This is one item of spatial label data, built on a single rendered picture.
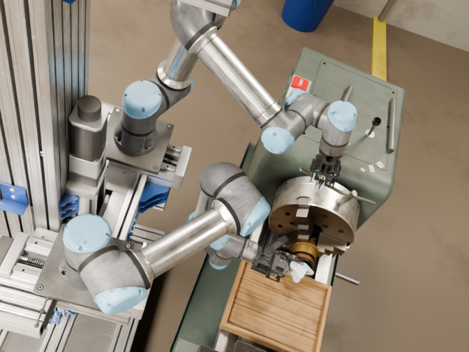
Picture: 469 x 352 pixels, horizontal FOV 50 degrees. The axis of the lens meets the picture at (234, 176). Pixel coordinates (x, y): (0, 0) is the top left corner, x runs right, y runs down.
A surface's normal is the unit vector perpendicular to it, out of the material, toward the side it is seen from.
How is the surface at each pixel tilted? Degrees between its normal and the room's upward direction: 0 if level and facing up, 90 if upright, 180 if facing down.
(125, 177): 0
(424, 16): 90
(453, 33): 90
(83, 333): 0
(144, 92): 7
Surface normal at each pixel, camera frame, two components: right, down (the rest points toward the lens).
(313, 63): 0.25, -0.54
